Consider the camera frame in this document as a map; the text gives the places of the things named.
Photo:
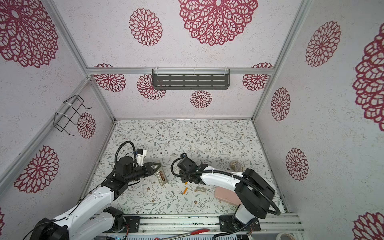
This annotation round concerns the white universal AC remote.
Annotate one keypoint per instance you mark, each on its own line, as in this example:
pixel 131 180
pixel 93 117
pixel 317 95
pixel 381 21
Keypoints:
pixel 162 178

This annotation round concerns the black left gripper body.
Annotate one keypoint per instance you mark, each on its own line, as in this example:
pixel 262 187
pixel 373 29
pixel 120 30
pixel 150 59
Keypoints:
pixel 145 169

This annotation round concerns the black wire wall rack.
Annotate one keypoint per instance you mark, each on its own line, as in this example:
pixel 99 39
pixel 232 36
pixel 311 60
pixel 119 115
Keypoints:
pixel 63 119

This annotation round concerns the grey slotted wall shelf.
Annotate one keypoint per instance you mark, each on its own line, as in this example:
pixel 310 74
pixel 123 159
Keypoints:
pixel 191 81

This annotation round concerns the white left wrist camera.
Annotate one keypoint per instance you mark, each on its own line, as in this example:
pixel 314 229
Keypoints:
pixel 140 155

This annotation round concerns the pink rounded case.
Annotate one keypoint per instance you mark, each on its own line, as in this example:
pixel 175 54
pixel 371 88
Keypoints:
pixel 227 196

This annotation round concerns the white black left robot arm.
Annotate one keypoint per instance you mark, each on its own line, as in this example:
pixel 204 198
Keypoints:
pixel 92 216

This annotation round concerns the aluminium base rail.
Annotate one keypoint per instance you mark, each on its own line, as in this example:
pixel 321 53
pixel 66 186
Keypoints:
pixel 150 227

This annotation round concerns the red handled tongs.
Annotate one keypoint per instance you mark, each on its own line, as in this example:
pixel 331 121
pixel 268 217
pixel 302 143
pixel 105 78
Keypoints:
pixel 196 232

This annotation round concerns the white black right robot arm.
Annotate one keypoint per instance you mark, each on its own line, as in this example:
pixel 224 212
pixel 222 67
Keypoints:
pixel 255 194

